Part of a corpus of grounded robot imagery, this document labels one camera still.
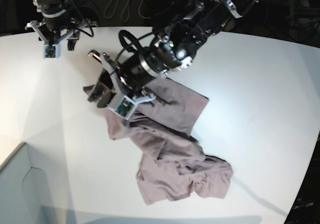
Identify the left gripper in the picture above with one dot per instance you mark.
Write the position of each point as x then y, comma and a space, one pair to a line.
122, 84

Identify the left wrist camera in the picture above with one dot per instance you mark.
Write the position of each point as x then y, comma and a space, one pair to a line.
123, 108

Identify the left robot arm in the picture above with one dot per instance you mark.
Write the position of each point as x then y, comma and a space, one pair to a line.
177, 35

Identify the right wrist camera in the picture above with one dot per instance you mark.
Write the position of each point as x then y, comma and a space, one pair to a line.
52, 51

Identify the mauve t-shirt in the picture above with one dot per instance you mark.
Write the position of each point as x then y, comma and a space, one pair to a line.
173, 164

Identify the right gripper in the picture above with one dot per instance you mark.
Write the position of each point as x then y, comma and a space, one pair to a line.
70, 33

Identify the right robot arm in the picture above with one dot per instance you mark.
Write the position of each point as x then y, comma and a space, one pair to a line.
62, 20

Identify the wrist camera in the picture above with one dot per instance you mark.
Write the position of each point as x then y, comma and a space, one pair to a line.
123, 108
52, 51

